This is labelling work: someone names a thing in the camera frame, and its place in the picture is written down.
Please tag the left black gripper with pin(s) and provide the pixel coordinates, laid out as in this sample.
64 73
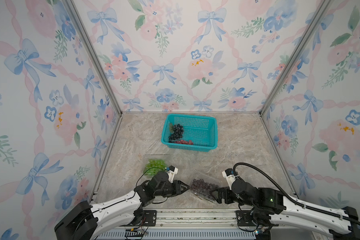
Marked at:
179 191

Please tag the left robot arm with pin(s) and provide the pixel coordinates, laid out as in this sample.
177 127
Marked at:
86 222

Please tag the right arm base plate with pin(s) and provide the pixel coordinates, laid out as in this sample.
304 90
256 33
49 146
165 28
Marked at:
253 218

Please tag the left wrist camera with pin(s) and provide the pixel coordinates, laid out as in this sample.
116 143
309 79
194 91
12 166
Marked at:
171 171

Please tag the aluminium front rail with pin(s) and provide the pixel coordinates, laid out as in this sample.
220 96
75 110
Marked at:
205 225

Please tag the green grape bunch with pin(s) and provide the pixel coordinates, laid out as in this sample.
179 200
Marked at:
154 166

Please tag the red grape bunch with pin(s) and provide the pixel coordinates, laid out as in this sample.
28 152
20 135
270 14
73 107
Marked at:
184 142

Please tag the dark purple grape bunch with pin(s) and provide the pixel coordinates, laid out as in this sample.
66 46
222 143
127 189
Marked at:
202 187

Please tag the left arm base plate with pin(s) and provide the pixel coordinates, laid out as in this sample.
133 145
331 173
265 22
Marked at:
147 218

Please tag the clear plastic clamshell container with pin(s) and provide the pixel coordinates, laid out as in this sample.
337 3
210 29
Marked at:
167 159

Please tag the teal plastic basket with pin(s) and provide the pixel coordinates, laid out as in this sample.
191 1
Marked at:
201 130

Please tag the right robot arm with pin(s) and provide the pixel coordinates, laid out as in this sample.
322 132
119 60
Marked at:
272 208

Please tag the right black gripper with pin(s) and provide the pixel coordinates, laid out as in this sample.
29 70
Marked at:
223 194

